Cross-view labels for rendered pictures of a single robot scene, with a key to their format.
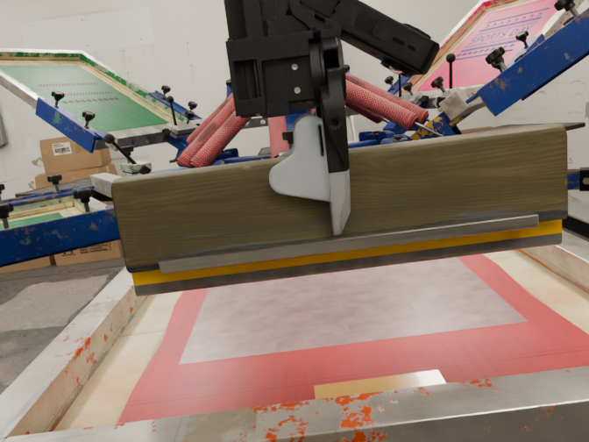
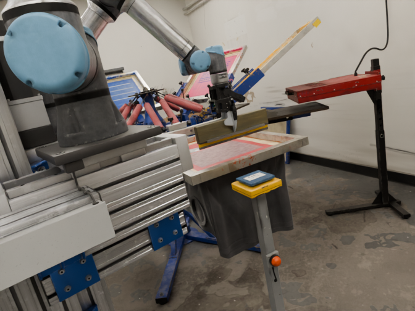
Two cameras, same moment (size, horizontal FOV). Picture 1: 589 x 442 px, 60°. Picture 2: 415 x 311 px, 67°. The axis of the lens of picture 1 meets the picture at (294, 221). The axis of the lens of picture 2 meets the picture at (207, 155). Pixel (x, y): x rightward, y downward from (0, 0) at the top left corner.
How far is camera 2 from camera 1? 1.02 m
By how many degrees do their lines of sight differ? 23
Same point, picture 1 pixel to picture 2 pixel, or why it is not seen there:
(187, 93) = not seen: hidden behind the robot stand
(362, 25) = (234, 95)
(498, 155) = (256, 114)
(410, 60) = (241, 100)
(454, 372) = not seen: hidden behind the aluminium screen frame
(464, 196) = (252, 122)
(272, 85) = (223, 107)
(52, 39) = not seen: outside the picture
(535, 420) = (272, 150)
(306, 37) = (228, 98)
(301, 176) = (229, 121)
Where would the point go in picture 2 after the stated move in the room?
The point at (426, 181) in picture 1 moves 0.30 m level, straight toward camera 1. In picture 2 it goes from (246, 120) to (273, 128)
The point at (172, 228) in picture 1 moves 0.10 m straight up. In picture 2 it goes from (207, 134) to (202, 111)
